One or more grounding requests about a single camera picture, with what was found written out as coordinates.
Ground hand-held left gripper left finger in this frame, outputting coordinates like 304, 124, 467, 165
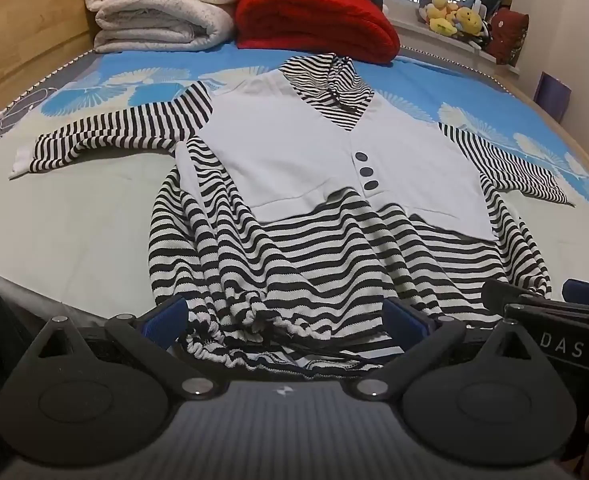
32, 294, 230, 402

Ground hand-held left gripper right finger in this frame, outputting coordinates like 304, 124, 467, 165
351, 297, 542, 402

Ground striped hooded sweater white vest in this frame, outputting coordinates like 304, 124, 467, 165
8, 52, 577, 381

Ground blue floral bed sheet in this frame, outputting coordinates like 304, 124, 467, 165
0, 40, 589, 343

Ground yellow plush toys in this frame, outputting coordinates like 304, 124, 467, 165
418, 0, 491, 38

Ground red folded blanket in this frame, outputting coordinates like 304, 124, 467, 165
233, 0, 401, 65

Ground wooden bed frame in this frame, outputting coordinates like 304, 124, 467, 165
0, 0, 106, 128

